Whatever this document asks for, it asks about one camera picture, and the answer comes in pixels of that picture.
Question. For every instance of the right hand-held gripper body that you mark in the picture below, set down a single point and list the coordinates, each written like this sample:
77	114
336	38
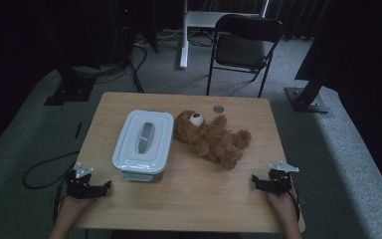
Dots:
279	182

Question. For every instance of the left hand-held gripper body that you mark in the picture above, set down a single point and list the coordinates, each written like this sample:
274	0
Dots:
79	186

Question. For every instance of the brown teddy bear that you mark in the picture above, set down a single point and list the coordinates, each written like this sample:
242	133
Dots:
212	141

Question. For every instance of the person's left hand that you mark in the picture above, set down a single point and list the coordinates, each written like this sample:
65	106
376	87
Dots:
74	205

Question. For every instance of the person's right hand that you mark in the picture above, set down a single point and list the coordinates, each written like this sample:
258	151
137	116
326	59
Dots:
282	204

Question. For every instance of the small black strip on floor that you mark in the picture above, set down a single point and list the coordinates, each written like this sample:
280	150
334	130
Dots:
78	130

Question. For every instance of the black stand with bolted base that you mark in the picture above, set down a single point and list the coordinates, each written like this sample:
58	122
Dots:
306	99

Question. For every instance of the black stand with square base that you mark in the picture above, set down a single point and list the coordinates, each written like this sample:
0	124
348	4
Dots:
69	89

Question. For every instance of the black folding chair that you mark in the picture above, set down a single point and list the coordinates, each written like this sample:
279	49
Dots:
242	49

